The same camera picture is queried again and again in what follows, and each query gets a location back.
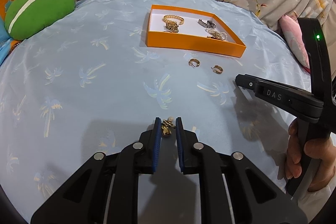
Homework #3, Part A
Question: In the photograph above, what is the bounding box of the gold wrist watch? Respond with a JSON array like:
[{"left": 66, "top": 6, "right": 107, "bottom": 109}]
[{"left": 165, "top": 23, "right": 179, "bottom": 34}]

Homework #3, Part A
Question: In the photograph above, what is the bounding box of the light blue palm bedsheet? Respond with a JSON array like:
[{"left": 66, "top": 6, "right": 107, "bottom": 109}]
[{"left": 1, "top": 0, "right": 310, "bottom": 221}]

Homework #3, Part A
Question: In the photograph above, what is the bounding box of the gold cuff bangle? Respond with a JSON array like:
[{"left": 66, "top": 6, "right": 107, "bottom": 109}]
[{"left": 162, "top": 15, "right": 185, "bottom": 26}]

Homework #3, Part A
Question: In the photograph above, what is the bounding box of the orange jewelry box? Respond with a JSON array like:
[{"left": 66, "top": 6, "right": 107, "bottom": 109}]
[{"left": 146, "top": 5, "right": 246, "bottom": 58}]

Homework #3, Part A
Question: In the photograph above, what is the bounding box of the silver wrist watch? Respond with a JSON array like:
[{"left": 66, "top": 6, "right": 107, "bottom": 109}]
[{"left": 198, "top": 19, "right": 216, "bottom": 29}]

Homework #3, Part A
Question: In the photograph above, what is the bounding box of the right hand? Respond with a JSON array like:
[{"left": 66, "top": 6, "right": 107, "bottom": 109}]
[{"left": 285, "top": 118, "right": 335, "bottom": 197}]

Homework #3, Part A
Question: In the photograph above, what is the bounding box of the gold pearl drop earring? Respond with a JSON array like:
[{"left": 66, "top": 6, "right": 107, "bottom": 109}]
[{"left": 161, "top": 117, "right": 175, "bottom": 137}]

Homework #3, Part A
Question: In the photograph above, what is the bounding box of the pink floral pillow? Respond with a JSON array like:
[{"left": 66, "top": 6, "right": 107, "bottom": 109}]
[{"left": 279, "top": 15, "right": 310, "bottom": 72}]

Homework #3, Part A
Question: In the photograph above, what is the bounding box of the white pearl bracelet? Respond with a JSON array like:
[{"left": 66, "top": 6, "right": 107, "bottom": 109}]
[{"left": 205, "top": 27, "right": 228, "bottom": 42}]

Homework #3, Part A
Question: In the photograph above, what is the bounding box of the gold hoop earring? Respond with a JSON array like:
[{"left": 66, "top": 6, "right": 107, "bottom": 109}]
[
  {"left": 188, "top": 59, "right": 200, "bottom": 68},
  {"left": 211, "top": 65, "right": 223, "bottom": 75}
]

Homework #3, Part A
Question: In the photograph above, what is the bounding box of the green plush cushion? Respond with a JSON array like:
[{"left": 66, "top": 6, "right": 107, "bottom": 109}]
[{"left": 4, "top": 0, "right": 75, "bottom": 40}]

